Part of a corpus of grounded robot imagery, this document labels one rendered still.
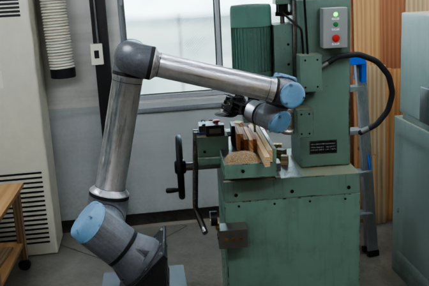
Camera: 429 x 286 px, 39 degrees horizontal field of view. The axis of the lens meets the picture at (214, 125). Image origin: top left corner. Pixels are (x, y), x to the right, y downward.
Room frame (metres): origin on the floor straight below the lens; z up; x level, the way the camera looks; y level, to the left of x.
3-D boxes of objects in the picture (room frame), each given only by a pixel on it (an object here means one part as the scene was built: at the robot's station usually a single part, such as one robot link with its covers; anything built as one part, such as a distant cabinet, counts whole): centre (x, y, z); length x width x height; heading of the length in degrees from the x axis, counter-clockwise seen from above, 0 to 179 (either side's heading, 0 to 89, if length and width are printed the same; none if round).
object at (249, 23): (2.60, -0.18, 1.35); 0.18 x 0.18 x 0.31
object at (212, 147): (2.58, 0.01, 0.92); 0.15 x 0.13 x 0.09; 3
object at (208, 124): (2.58, 0.02, 0.99); 0.13 x 0.11 x 0.06; 3
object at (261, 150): (2.51, -0.18, 0.92); 0.55 x 0.02 x 0.04; 3
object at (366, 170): (3.35, -0.78, 0.58); 0.27 x 0.25 x 1.16; 9
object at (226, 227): (2.33, -0.05, 0.58); 0.12 x 0.08 x 0.08; 93
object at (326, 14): (2.48, -0.50, 1.40); 0.10 x 0.06 x 0.16; 93
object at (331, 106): (2.62, -0.47, 1.16); 0.22 x 0.22 x 0.72; 3
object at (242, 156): (2.34, -0.10, 0.92); 0.14 x 0.09 x 0.04; 93
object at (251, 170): (2.59, -0.07, 0.87); 0.61 x 0.30 x 0.06; 3
